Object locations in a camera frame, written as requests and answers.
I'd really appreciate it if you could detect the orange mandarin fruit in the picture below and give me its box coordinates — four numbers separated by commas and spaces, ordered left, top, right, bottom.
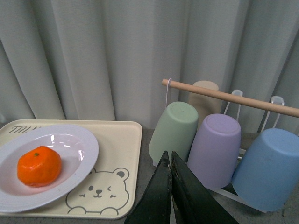
17, 146, 62, 187

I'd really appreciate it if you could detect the cream bear serving tray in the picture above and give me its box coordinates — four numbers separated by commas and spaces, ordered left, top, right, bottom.
0, 119, 142, 219

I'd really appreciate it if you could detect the white wire cup rack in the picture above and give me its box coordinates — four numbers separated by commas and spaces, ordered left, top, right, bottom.
153, 89, 299, 213

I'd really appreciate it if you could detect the purple plastic cup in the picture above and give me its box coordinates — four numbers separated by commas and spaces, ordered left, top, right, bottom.
187, 113, 241, 189

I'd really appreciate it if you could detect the blue plastic cup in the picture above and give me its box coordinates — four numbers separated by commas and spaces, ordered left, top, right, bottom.
232, 128, 299, 212

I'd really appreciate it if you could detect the white round plate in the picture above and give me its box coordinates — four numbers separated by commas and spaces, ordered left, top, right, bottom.
0, 124, 99, 213

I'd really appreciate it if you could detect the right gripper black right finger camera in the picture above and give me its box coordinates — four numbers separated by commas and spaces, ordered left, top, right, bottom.
171, 151, 238, 224

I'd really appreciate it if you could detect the beige plastic cup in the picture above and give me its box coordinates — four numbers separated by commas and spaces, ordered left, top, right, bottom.
187, 80, 221, 128

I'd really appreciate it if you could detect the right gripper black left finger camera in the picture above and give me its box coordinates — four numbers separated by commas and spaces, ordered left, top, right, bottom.
124, 151, 172, 224

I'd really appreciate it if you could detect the light green plastic cup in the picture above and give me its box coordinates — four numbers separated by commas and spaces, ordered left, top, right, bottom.
149, 102, 199, 166

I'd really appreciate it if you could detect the wooden rack handle rod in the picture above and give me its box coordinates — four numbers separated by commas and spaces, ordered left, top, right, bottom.
162, 79, 299, 118

